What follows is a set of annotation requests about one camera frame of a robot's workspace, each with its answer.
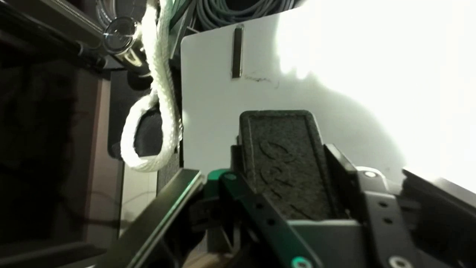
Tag black marker on table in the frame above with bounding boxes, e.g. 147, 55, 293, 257
232, 25, 242, 79

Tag coiled grey cables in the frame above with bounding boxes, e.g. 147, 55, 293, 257
192, 0, 303, 31

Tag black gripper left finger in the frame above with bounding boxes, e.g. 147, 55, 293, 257
95, 170, 205, 268

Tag black whiteboard duster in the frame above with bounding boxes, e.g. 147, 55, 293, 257
239, 110, 343, 220

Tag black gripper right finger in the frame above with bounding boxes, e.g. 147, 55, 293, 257
400, 170, 476, 268

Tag small white side table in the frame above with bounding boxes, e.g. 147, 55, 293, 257
181, 0, 476, 189

